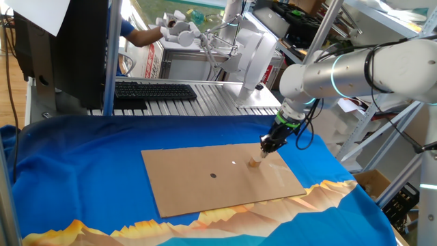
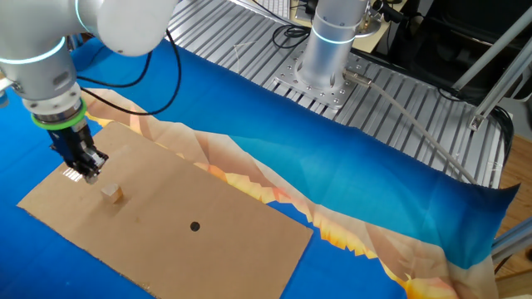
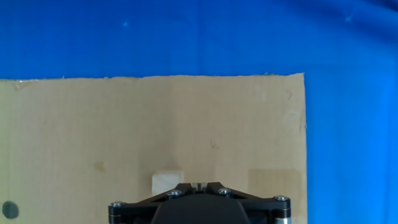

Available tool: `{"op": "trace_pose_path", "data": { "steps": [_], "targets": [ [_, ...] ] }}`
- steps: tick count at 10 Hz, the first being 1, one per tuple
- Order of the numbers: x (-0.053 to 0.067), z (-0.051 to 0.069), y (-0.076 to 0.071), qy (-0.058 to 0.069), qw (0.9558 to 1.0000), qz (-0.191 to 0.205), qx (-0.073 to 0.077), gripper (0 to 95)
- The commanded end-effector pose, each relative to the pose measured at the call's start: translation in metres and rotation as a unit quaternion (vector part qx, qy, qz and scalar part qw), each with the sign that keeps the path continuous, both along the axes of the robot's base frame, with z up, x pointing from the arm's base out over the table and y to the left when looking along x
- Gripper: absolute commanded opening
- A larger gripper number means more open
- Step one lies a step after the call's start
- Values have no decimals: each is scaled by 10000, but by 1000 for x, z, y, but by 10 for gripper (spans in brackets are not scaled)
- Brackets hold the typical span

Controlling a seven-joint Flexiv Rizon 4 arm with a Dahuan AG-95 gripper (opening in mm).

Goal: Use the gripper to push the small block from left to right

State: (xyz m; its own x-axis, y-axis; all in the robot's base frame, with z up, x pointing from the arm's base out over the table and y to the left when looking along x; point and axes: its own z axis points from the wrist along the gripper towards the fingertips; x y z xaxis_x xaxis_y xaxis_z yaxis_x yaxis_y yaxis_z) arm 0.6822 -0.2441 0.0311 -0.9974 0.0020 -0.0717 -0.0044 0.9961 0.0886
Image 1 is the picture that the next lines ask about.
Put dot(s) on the black plastic crate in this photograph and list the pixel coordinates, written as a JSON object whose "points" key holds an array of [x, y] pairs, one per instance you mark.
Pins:
{"points": [[401, 205]]}

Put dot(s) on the teal plastic bottle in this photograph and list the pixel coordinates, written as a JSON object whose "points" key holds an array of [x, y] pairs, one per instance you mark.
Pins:
{"points": [[197, 17]]}

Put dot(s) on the red white printed box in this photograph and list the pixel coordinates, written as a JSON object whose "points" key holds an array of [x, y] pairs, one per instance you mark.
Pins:
{"points": [[152, 63]]}

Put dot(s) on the white steel shelf rack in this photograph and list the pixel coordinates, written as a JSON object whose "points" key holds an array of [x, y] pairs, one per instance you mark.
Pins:
{"points": [[362, 126]]}

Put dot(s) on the white paper stack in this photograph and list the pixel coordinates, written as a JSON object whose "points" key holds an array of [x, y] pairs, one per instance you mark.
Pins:
{"points": [[346, 105]]}

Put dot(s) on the black mouse pad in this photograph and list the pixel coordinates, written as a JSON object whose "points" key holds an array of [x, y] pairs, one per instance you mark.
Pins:
{"points": [[129, 103]]}

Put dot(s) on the red label panel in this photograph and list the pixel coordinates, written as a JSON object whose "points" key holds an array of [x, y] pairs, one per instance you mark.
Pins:
{"points": [[268, 73]]}

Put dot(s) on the black round knob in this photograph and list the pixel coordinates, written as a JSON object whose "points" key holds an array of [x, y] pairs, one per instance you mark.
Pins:
{"points": [[259, 87]]}

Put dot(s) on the grey laptop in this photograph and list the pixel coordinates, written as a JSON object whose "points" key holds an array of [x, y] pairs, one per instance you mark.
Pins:
{"points": [[269, 22]]}

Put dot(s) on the square aluminium mounting plate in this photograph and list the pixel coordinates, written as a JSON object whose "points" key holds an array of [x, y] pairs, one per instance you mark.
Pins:
{"points": [[266, 99]]}

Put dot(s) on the person hand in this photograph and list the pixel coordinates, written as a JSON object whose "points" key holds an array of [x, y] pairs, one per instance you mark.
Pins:
{"points": [[172, 23]]}

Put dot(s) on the white paper sheet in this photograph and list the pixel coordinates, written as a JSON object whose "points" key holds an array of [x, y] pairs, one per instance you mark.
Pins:
{"points": [[41, 13]]}

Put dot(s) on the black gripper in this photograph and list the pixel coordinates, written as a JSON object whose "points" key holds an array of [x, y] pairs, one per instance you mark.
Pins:
{"points": [[282, 131]]}

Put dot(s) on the closed brown cardboard box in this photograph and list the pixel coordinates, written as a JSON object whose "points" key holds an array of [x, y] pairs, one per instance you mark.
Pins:
{"points": [[281, 77]]}

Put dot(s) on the blue shirt of person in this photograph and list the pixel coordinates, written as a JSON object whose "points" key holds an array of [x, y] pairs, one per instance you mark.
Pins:
{"points": [[125, 30]]}

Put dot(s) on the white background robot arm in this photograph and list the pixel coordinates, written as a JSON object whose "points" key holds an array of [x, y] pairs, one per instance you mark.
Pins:
{"points": [[232, 13]]}

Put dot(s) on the black computer monitor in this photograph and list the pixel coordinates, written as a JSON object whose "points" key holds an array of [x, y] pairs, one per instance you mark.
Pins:
{"points": [[78, 51]]}

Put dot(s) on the bare person forearm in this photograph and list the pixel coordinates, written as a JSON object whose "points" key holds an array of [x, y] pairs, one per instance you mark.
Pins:
{"points": [[145, 37]]}

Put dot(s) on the black foam tool case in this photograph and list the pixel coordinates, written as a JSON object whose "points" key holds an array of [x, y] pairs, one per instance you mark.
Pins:
{"points": [[300, 24]]}

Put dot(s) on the aluminium frame workbench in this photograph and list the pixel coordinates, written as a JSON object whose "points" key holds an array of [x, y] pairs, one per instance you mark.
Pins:
{"points": [[191, 68]]}

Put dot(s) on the white foam packing block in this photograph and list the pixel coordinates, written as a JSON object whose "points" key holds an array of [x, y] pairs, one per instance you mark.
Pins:
{"points": [[333, 130]]}

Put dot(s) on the blue mountain print cloth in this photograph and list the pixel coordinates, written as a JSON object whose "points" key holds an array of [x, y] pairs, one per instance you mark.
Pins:
{"points": [[85, 171]]}

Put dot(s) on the black keyboard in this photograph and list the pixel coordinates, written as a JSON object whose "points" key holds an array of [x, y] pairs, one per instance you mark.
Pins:
{"points": [[153, 91]]}

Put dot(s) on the open cardboard box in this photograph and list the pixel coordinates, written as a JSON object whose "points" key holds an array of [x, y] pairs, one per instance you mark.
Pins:
{"points": [[367, 179]]}

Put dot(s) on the small wooden block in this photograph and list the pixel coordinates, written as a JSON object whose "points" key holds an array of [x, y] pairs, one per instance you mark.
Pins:
{"points": [[254, 163]]}

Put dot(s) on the white haptic control device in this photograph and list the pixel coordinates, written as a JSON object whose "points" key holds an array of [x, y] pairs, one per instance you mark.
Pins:
{"points": [[252, 54]]}

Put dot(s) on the brown cardboard sheet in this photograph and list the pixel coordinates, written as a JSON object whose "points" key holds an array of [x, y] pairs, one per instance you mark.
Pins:
{"points": [[205, 191]]}

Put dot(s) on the small green tool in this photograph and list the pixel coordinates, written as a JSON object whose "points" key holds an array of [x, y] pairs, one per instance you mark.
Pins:
{"points": [[297, 13]]}

